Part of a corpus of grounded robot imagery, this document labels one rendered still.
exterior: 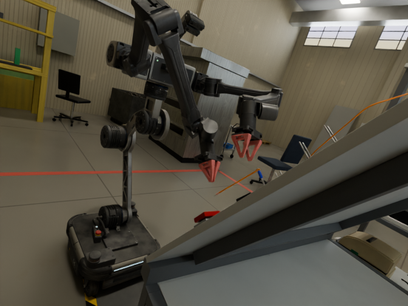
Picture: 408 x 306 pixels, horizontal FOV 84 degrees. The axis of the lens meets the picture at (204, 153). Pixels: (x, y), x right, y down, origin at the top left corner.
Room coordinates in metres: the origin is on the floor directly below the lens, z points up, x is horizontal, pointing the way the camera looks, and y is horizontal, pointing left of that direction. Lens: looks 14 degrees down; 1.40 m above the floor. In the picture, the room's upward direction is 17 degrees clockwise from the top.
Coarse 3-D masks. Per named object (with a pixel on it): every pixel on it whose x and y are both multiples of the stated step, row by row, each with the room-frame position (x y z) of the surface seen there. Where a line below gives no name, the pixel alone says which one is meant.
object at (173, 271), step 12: (300, 240) 1.04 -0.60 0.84; (312, 240) 1.12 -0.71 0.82; (252, 252) 0.83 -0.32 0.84; (264, 252) 0.88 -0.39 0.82; (144, 264) 0.59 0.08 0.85; (156, 264) 0.58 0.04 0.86; (168, 264) 0.60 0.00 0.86; (180, 264) 0.62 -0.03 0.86; (192, 264) 0.65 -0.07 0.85; (204, 264) 0.69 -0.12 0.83; (216, 264) 0.72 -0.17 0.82; (228, 264) 0.76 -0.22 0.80; (144, 276) 0.57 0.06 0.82; (156, 276) 0.58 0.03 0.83; (168, 276) 0.60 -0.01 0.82; (180, 276) 0.63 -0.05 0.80
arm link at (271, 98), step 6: (276, 90) 1.17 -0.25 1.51; (240, 96) 0.89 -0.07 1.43; (252, 96) 0.94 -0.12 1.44; (258, 96) 1.05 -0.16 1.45; (264, 96) 1.07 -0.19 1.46; (270, 96) 1.11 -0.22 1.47; (276, 96) 1.14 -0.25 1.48; (240, 102) 0.87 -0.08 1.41; (264, 102) 0.99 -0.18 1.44; (270, 102) 1.07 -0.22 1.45; (276, 102) 1.15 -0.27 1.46
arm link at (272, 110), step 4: (244, 96) 0.86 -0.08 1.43; (248, 96) 0.87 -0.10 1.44; (264, 104) 0.81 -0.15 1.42; (268, 104) 0.82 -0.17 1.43; (272, 104) 0.82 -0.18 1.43; (264, 108) 0.80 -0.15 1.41; (268, 108) 0.80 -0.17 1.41; (272, 108) 0.81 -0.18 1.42; (276, 108) 0.81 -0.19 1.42; (264, 112) 0.80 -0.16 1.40; (268, 112) 0.80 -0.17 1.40; (272, 112) 0.80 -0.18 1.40; (276, 112) 0.80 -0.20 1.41; (260, 116) 0.80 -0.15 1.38; (264, 116) 0.80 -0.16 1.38; (268, 116) 0.80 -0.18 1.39; (272, 116) 0.80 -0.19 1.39; (276, 116) 0.81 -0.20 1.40; (272, 120) 0.82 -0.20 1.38
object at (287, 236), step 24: (384, 168) 0.35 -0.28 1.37; (336, 192) 0.39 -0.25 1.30; (360, 192) 0.36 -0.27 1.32; (384, 192) 0.35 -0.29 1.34; (288, 216) 0.44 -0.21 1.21; (312, 216) 0.41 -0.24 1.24; (360, 216) 1.05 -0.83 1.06; (384, 216) 1.00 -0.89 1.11; (240, 240) 0.51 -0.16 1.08; (264, 240) 0.74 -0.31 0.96; (288, 240) 0.81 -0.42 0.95
